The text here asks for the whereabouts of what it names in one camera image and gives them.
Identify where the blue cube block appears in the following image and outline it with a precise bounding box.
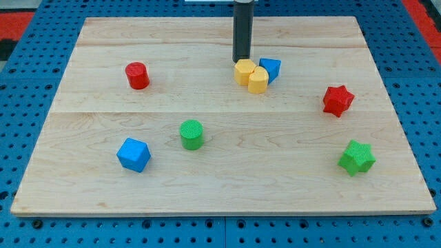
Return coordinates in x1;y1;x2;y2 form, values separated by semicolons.
116;138;151;173

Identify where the red star block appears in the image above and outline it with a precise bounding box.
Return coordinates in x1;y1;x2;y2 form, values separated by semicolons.
322;85;355;118

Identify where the red cylinder block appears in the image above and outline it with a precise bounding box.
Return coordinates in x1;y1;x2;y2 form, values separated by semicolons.
125;62;150;90

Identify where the light wooden board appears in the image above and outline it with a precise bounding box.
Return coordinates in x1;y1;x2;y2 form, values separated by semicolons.
10;17;436;217

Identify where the blue triangle block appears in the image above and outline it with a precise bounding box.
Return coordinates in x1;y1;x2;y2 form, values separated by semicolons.
259;58;281;84

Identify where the green star block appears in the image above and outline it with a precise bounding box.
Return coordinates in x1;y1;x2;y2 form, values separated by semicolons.
338;140;376;176

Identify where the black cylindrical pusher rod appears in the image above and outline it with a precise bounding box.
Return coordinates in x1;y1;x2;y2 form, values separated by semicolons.
232;0;254;63

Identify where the green cylinder block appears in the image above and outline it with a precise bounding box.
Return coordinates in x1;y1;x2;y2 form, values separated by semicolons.
179;119;204;150

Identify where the yellow heart block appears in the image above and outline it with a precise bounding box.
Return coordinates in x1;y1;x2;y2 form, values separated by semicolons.
247;66;269;94

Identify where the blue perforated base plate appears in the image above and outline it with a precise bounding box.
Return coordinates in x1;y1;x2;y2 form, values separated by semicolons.
1;0;440;247

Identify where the yellow hexagon block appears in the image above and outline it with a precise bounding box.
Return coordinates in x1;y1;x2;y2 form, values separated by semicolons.
234;59;256;85

